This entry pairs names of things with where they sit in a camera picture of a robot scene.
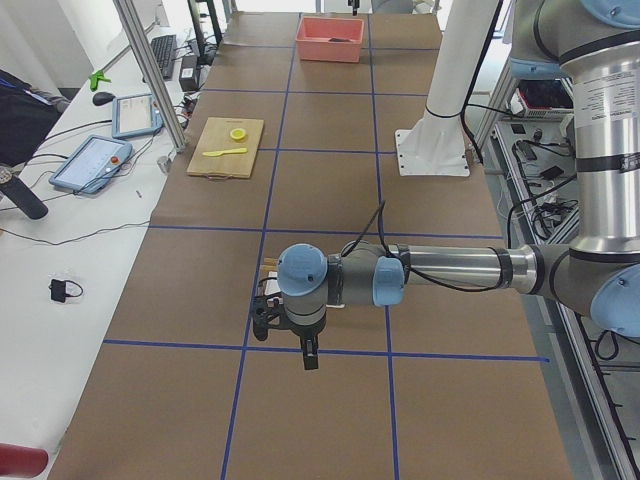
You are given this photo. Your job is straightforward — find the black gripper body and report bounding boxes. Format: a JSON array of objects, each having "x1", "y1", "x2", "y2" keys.
[{"x1": 294, "y1": 327, "x2": 324, "y2": 350}]

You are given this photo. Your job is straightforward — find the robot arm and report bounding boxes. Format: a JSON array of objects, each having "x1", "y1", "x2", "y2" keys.
[{"x1": 253, "y1": 1, "x2": 639, "y2": 370}]

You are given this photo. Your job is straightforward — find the black water bottle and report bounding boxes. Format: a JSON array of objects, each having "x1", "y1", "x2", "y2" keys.
[{"x1": 1, "y1": 165, "x2": 48, "y2": 220}]

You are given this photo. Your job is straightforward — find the pink plastic bin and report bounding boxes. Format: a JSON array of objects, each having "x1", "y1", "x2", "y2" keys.
[{"x1": 296, "y1": 16, "x2": 364, "y2": 63}]

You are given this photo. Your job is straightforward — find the white rack tray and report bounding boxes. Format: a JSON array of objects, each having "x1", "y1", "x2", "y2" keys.
[{"x1": 263, "y1": 272, "x2": 280, "y2": 295}]

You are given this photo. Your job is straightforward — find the wooden rack bar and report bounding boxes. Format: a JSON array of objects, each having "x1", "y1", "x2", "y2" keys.
[{"x1": 261, "y1": 258, "x2": 277, "y2": 273}]

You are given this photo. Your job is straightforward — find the yellow lemon slices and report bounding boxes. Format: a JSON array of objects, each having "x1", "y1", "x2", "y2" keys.
[{"x1": 229, "y1": 127, "x2": 247, "y2": 142}]

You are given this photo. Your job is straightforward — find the black power adapter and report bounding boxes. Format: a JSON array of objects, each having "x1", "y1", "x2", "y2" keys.
[{"x1": 179, "y1": 55, "x2": 200, "y2": 92}]

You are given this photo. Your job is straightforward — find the yellow plastic knife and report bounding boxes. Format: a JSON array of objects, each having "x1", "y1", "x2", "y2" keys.
[{"x1": 202, "y1": 147, "x2": 248, "y2": 157}]

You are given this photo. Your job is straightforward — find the wooden cutting board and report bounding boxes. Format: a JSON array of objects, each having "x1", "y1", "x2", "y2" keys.
[{"x1": 186, "y1": 117, "x2": 264, "y2": 179}]

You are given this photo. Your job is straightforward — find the black keyboard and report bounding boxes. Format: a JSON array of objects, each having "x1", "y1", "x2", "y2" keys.
[{"x1": 150, "y1": 35, "x2": 177, "y2": 80}]

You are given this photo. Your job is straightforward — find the teach pendant far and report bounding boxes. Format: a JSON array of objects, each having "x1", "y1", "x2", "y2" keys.
[{"x1": 112, "y1": 94, "x2": 163, "y2": 139}]

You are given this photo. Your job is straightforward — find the teach pendant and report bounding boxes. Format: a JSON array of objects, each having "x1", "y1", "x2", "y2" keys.
[
  {"x1": 112, "y1": 94, "x2": 163, "y2": 139},
  {"x1": 49, "y1": 135, "x2": 133, "y2": 194}
]

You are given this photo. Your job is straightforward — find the small black device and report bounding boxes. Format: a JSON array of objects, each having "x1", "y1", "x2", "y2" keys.
[{"x1": 49, "y1": 279, "x2": 84, "y2": 303}]

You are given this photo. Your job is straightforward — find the green clamp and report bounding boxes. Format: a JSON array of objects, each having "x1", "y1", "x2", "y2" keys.
[{"x1": 89, "y1": 70, "x2": 111, "y2": 92}]

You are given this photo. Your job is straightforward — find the black computer mouse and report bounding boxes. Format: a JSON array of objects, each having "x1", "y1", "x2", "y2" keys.
[{"x1": 92, "y1": 92, "x2": 115, "y2": 106}]

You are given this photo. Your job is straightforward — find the teach pendant near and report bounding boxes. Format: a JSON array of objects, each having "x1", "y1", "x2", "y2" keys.
[{"x1": 49, "y1": 135, "x2": 133, "y2": 194}]

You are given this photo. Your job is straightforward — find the red cylinder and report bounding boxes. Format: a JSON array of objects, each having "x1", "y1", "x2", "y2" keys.
[{"x1": 0, "y1": 443, "x2": 49, "y2": 478}]

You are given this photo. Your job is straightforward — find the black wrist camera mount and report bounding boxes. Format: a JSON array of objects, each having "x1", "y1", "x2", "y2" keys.
[{"x1": 251, "y1": 293, "x2": 290, "y2": 341}]

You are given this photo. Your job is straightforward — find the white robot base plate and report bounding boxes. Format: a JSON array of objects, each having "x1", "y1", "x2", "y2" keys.
[{"x1": 394, "y1": 128, "x2": 470, "y2": 177}]

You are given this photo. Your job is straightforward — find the aluminium frame post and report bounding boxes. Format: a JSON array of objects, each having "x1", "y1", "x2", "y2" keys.
[{"x1": 113, "y1": 0, "x2": 186, "y2": 153}]

